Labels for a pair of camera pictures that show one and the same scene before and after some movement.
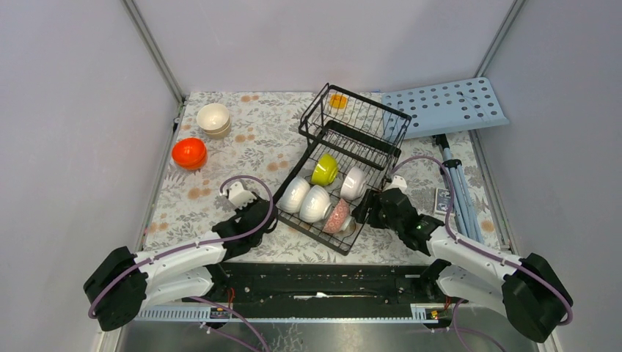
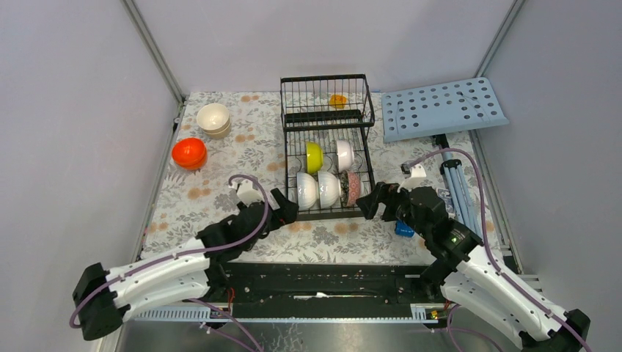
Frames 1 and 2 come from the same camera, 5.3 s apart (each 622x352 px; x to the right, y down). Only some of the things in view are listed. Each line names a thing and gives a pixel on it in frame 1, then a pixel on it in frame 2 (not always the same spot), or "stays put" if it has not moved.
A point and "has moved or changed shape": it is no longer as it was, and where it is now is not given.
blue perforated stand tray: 442,108 stays put
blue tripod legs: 467,222 stays put
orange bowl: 188,152 stays put
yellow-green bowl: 325,170 -> 314,156
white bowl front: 353,184 -> 345,155
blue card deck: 442,200 stays put
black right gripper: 370,199 -> 386,194
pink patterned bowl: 339,218 -> 350,188
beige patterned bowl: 213,118 stays put
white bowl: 316,204 -> 329,189
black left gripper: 243,211 -> 286,213
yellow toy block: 339,101 stays put
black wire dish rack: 354,143 has moved or changed shape
